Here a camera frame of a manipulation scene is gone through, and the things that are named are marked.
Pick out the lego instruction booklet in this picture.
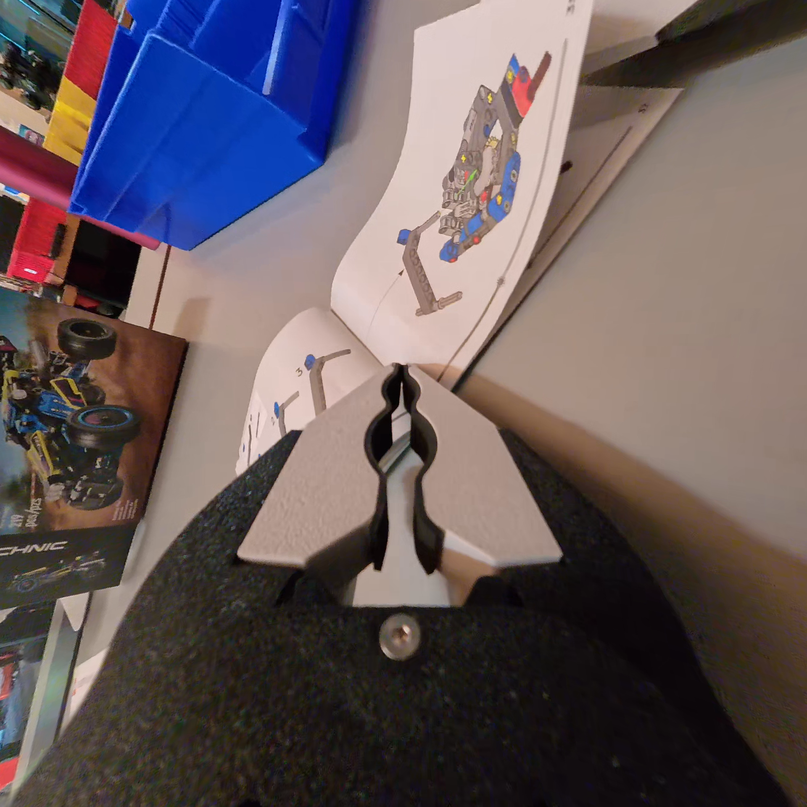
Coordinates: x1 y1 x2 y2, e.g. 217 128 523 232
235 0 686 480

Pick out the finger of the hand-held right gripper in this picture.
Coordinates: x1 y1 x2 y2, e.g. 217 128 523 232
581 0 807 89

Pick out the maroon bottle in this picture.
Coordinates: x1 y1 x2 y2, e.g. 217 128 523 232
0 126 158 250

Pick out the lego set box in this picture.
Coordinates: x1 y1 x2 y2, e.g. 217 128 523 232
0 287 189 609

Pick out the yellow storage bin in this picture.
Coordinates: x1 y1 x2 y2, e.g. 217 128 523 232
41 76 102 168

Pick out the black toy car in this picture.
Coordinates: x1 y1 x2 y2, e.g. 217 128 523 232
0 44 45 111

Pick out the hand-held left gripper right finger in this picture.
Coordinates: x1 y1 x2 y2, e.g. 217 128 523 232
402 364 563 609

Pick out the red storage bin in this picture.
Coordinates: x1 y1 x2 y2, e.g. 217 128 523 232
63 0 121 102
5 198 71 285

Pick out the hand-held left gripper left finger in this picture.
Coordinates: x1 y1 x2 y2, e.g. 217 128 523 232
236 362 406 607

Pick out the toy box with red print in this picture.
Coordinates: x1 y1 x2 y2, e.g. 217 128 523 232
0 599 86 776

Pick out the blue plastic storage bin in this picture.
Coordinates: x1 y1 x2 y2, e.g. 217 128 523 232
113 0 363 95
68 32 330 252

